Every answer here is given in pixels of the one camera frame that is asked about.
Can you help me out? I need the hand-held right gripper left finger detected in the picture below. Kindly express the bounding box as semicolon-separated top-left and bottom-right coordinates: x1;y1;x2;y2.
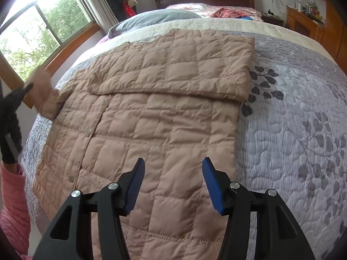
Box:
33;158;146;260

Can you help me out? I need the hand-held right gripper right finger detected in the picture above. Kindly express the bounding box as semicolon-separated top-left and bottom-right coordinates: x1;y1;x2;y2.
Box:
202;157;316;260

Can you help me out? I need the tan quilted jacket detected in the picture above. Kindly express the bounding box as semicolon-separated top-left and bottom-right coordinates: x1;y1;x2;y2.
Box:
27;28;255;260

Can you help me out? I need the grey leaf-patterned bedspread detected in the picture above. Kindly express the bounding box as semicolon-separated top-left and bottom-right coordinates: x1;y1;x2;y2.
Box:
20;18;347;260

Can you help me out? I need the wooden framed window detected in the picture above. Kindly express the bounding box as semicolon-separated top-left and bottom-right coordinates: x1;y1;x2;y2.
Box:
0;0;106;109

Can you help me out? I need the beige curtain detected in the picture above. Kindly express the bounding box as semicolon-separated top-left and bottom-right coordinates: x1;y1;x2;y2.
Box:
73;0;118;33

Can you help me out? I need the grey pillow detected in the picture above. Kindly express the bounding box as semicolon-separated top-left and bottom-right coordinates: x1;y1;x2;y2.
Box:
108;9;202;40

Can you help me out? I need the red plaid cloth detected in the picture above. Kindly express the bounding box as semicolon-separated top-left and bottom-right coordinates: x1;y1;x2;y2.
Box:
211;7;251;19

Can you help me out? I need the dark wooden nightstand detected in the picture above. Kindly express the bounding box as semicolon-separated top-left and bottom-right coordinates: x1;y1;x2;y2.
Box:
262;10;285;27

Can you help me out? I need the pink floral bedsheet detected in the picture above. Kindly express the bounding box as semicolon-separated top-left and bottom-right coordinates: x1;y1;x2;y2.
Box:
165;3;263;22

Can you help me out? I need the light wooden desk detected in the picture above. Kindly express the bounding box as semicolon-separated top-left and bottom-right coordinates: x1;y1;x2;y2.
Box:
287;5;326;44

